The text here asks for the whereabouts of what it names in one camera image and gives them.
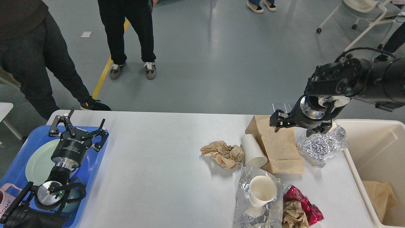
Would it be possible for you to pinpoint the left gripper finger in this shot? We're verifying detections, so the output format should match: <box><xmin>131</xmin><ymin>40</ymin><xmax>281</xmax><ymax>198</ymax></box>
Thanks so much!
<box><xmin>49</xmin><ymin>108</ymin><xmax>76</xmax><ymax>137</ymax></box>
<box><xmin>82</xmin><ymin>119</ymin><xmax>109</xmax><ymax>152</ymax></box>

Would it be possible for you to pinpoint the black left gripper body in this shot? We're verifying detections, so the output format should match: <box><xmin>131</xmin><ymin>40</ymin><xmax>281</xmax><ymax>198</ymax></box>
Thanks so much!
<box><xmin>51</xmin><ymin>137</ymin><xmax>92</xmax><ymax>167</ymax></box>

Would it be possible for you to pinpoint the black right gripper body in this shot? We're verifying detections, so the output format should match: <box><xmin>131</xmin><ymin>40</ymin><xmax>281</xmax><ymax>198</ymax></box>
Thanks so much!
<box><xmin>291</xmin><ymin>95</ymin><xmax>335</xmax><ymax>129</ymax></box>

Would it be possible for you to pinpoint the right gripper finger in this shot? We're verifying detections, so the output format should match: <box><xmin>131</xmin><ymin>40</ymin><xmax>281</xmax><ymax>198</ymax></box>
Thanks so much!
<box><xmin>269</xmin><ymin>109</ymin><xmax>298</xmax><ymax>133</ymax></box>
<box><xmin>306</xmin><ymin>120</ymin><xmax>333</xmax><ymax>137</ymax></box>

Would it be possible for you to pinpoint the mint green plate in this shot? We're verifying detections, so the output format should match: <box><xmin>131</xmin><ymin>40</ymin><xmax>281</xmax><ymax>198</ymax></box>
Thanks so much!
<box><xmin>25</xmin><ymin>139</ymin><xmax>59</xmax><ymax>185</ymax></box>

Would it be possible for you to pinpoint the pink home mug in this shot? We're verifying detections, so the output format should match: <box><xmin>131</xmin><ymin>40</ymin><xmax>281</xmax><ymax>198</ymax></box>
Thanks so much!
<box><xmin>0</xmin><ymin>183</ymin><xmax>22</xmax><ymax>217</ymax></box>

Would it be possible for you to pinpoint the large brown paper bag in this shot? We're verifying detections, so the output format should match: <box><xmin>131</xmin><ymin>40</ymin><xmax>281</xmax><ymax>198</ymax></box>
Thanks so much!
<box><xmin>362</xmin><ymin>180</ymin><xmax>398</xmax><ymax>222</ymax></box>

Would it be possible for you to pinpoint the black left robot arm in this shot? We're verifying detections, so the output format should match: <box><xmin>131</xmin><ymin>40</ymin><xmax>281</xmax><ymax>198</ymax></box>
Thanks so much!
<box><xmin>1</xmin><ymin>109</ymin><xmax>109</xmax><ymax>228</ymax></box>

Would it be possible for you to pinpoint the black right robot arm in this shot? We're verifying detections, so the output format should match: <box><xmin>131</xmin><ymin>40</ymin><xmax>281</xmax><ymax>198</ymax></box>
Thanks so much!
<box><xmin>269</xmin><ymin>49</ymin><xmax>405</xmax><ymax>136</ymax></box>

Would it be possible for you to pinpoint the crumpled silver foil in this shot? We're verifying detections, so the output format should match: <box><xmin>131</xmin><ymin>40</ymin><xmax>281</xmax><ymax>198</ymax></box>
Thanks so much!
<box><xmin>294</xmin><ymin>122</ymin><xmax>350</xmax><ymax>168</ymax></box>

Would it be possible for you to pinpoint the teal home mug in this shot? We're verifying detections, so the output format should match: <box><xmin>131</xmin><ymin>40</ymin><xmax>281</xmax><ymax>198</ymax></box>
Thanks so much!
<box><xmin>62</xmin><ymin>176</ymin><xmax>84</xmax><ymax>213</ymax></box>

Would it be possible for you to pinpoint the lying white paper cup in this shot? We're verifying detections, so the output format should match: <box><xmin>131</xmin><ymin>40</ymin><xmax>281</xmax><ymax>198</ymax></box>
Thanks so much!
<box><xmin>241</xmin><ymin>134</ymin><xmax>268</xmax><ymax>168</ymax></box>

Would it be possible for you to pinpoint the white side table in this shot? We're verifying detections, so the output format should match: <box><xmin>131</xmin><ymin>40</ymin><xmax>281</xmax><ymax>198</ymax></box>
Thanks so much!
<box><xmin>0</xmin><ymin>102</ymin><xmax>23</xmax><ymax>140</ymax></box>

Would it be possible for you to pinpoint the blue plastic tray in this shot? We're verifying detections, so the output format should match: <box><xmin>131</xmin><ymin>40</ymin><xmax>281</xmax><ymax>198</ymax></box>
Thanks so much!
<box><xmin>1</xmin><ymin>125</ymin><xmax>105</xmax><ymax>228</ymax></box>

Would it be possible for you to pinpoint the beige plastic bin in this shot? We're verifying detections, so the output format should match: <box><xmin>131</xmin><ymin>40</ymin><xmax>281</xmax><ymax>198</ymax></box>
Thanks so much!
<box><xmin>335</xmin><ymin>119</ymin><xmax>405</xmax><ymax>228</ymax></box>

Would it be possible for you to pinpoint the crumpled brown paper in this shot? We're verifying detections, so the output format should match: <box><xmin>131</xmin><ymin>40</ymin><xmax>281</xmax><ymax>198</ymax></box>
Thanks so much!
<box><xmin>201</xmin><ymin>141</ymin><xmax>245</xmax><ymax>170</ymax></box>

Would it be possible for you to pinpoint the upright white paper cup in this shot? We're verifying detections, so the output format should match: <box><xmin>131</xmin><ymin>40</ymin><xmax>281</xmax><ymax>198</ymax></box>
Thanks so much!
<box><xmin>249</xmin><ymin>176</ymin><xmax>277</xmax><ymax>208</ymax></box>

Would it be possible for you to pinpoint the red foil wrapper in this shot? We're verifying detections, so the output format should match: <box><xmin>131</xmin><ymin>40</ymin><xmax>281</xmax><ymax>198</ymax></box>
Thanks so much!
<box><xmin>283</xmin><ymin>185</ymin><xmax>324</xmax><ymax>226</ymax></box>

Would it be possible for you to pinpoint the person in dark clothes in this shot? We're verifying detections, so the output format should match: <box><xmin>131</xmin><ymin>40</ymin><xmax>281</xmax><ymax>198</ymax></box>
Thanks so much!
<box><xmin>0</xmin><ymin>0</ymin><xmax>110</xmax><ymax>119</ymax></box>

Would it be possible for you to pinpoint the crumpled brown paper ball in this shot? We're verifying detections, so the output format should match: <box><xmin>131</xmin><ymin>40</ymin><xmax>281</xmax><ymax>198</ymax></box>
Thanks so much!
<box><xmin>282</xmin><ymin>201</ymin><xmax>309</xmax><ymax>228</ymax></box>

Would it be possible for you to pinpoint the silver foil bag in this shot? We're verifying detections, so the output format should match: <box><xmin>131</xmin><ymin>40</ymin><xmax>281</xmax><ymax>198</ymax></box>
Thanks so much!
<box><xmin>233</xmin><ymin>167</ymin><xmax>284</xmax><ymax>228</ymax></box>

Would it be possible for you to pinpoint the person in tan shoes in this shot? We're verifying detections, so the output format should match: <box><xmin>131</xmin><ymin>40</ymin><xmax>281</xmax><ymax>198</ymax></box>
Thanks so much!
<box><xmin>246</xmin><ymin>0</ymin><xmax>277</xmax><ymax>14</ymax></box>

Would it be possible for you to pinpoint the person with black sneakers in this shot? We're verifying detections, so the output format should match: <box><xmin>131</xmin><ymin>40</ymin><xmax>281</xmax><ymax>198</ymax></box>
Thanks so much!
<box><xmin>373</xmin><ymin>23</ymin><xmax>405</xmax><ymax>63</ymax></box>

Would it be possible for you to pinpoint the white rolling chair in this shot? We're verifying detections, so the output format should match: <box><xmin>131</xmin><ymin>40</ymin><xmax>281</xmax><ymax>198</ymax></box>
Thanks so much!
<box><xmin>316</xmin><ymin>0</ymin><xmax>400</xmax><ymax>51</ymax></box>

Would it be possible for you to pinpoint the person in grey sneakers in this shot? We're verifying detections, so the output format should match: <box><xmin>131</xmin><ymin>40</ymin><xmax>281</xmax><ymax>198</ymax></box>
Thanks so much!
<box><xmin>97</xmin><ymin>0</ymin><xmax>159</xmax><ymax>80</ymax></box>

